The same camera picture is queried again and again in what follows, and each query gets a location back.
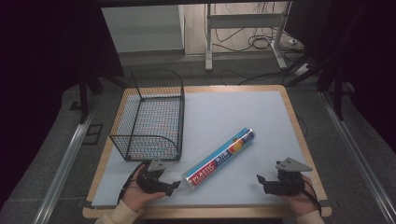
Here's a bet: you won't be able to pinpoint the light blue table mat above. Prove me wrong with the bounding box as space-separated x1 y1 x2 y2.
92 90 312 209

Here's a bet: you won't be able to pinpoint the white power strip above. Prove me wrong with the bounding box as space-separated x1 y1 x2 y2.
294 63 314 77

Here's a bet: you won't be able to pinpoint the pale grey panel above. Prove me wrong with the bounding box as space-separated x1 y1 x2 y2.
101 4 185 54

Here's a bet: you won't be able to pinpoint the person's left hand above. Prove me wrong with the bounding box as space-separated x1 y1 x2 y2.
120 163 167 213

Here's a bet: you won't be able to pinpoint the white metal desk frame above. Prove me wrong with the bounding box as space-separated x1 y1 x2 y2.
204 1 293 72

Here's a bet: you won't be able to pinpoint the black wire mesh basket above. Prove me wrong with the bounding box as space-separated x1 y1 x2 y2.
108 68 186 162

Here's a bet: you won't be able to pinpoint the black floor cables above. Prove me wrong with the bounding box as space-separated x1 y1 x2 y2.
205 3 312 87

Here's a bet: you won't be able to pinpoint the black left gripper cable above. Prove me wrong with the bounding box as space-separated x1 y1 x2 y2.
117 161 150 204

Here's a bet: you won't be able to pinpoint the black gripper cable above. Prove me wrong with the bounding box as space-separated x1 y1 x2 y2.
117 161 150 204
299 178 322 216

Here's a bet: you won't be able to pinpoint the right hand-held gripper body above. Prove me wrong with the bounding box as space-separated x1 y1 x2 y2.
264 157 314 197

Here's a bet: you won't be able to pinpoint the person's right hand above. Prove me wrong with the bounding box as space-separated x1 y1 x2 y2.
278 175 319 217

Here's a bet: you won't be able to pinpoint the blue plastic wrap box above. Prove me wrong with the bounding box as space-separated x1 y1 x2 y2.
181 127 257 190

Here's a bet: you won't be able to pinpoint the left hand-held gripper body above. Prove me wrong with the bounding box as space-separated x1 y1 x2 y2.
135 158 172 194

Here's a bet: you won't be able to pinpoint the black metal stand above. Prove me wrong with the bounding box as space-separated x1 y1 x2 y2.
284 3 372 121
73 66 129 125

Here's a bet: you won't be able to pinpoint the aluminium floor rail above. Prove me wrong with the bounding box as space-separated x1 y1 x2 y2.
318 90 396 216
32 96 102 224

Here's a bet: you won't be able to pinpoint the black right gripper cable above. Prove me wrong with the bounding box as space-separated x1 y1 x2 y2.
299 178 322 216

